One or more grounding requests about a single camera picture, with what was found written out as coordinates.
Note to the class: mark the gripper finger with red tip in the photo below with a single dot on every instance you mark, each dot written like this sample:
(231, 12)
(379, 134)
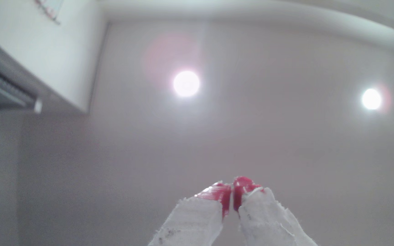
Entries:
(192, 218)
(265, 222)

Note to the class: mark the round ceiling light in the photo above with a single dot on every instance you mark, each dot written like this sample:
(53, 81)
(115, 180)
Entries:
(186, 83)
(371, 99)

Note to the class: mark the grey window blind rail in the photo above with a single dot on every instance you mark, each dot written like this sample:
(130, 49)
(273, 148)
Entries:
(2, 90)

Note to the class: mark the wall poster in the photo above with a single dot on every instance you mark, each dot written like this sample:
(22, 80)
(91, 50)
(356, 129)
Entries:
(50, 8)

